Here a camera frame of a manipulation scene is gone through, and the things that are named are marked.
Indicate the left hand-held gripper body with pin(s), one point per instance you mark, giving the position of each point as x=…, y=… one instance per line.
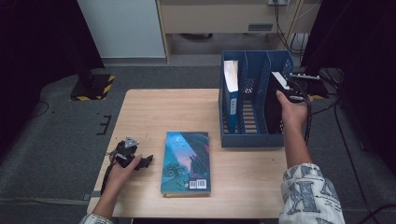
x=126, y=151

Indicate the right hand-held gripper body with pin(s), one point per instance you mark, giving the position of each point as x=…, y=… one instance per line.
x=300, y=88

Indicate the black book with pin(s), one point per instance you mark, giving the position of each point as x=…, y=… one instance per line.
x=274, y=109

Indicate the teal illustrated book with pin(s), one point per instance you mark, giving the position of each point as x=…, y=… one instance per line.
x=186, y=161

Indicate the blue book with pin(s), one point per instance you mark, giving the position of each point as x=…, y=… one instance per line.
x=232, y=93

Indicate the blue file rack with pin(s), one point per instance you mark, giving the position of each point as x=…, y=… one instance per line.
x=249, y=140

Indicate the person's right hand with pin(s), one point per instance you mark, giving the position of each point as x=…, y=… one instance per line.
x=294, y=113

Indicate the person's left hand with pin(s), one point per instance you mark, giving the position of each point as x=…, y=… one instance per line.
x=116, y=179

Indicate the black yellow striped stand base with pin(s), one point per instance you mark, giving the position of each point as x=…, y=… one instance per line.
x=93, y=90
x=319, y=90

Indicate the grey tape strip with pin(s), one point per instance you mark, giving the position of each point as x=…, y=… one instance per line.
x=91, y=195

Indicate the dark curtain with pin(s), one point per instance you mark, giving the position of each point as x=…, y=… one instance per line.
x=37, y=62
x=364, y=62

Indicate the person's left patterned sleeve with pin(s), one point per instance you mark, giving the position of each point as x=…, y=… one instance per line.
x=95, y=219

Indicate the person's patterned sleeve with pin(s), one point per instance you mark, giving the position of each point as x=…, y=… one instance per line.
x=95, y=219
x=311, y=196

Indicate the white power strip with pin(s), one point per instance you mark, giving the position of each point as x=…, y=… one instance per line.
x=278, y=2

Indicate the person's right patterned sleeve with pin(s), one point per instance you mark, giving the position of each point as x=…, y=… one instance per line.
x=311, y=196

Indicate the beige cabinet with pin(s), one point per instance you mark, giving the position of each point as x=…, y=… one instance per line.
x=218, y=17

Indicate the white panel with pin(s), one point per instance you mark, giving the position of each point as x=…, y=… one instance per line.
x=124, y=28

